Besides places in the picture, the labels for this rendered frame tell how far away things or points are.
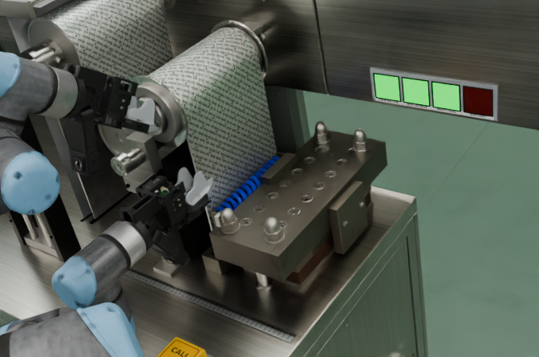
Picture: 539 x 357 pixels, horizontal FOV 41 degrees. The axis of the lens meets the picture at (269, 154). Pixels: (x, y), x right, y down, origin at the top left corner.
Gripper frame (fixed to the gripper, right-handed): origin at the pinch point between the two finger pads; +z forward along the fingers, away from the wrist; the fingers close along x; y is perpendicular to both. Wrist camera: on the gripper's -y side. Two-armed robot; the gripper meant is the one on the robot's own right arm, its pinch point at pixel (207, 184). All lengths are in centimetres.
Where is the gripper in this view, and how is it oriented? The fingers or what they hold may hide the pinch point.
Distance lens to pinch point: 138.7
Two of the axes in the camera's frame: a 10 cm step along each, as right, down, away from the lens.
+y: -1.7, -8.4, -5.2
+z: 5.7, -5.1, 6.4
